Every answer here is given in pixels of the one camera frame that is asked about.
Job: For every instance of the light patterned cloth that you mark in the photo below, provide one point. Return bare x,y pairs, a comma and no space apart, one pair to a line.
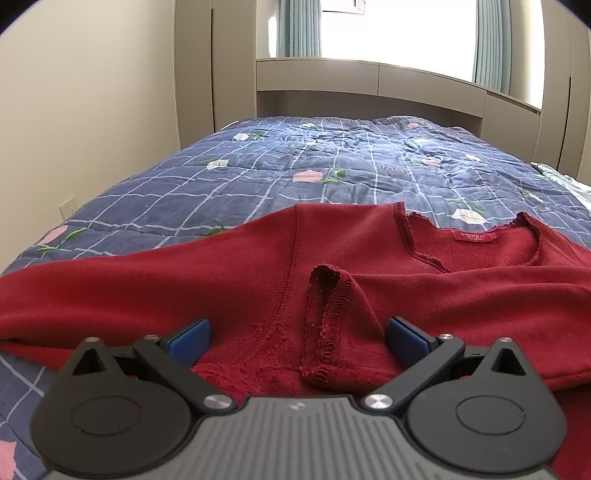
565,182

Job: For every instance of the red knit sweater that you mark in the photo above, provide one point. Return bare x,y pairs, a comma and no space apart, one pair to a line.
240,277

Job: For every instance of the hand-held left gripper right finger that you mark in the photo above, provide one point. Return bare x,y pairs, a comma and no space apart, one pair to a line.
406,340

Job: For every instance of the blue checked floral quilt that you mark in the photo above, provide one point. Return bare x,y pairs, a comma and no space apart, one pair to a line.
258,170

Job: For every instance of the beige headboard cabinet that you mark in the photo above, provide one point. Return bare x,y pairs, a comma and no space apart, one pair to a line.
369,87

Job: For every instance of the beige tall wardrobe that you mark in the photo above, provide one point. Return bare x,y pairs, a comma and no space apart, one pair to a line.
217,69
565,92

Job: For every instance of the bright window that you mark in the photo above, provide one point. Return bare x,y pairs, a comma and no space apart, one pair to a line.
397,32

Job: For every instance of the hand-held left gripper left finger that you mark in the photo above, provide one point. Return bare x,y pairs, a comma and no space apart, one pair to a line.
190,340

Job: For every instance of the white wall socket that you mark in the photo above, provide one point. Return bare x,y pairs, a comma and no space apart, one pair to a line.
68,207

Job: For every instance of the teal curtain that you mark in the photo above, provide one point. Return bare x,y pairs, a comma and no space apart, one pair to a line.
299,27
494,41

